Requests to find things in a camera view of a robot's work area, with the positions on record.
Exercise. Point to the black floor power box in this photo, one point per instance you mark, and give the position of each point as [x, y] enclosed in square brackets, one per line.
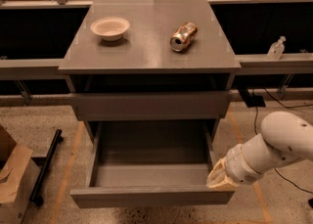
[251, 99]

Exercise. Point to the white paper bowl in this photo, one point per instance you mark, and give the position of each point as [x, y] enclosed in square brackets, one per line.
[111, 28]

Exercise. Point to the grey drawer cabinet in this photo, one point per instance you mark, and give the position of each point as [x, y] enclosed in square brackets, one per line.
[142, 61]

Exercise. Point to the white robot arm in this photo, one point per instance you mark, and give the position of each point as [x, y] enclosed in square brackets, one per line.
[284, 139]

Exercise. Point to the grey top drawer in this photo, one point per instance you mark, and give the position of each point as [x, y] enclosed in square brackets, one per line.
[150, 106]

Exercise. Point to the grey metal rail shelf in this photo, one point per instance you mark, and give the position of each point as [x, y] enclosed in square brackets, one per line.
[250, 65]

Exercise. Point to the grey drawer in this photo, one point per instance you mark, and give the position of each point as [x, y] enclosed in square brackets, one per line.
[150, 106]
[150, 163]

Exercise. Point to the crushed orange soda can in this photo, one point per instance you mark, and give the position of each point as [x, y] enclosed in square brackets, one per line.
[183, 36]

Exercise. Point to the clear sanitizer pump bottle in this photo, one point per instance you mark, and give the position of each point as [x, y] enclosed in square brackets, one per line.
[277, 48]

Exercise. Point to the cardboard box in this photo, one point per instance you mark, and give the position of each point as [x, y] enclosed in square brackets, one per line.
[18, 174]

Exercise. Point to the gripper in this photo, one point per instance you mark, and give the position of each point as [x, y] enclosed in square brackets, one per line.
[237, 163]

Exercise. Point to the black metal bar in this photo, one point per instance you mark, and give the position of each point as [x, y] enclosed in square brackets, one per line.
[44, 163]

